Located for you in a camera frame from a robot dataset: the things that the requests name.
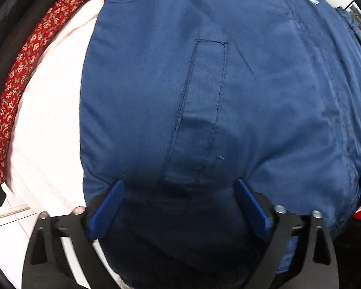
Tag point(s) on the red floral cloth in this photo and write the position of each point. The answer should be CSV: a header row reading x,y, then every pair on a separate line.
x,y
24,66

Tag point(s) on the blue jacket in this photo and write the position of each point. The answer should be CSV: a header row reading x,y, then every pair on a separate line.
x,y
228,102

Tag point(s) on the pink table cloth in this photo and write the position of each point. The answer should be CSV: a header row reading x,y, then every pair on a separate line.
x,y
48,120

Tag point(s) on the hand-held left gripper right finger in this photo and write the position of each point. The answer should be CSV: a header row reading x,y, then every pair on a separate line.
x,y
252,207

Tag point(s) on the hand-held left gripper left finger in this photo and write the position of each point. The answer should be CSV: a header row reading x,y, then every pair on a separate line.
x,y
106,207

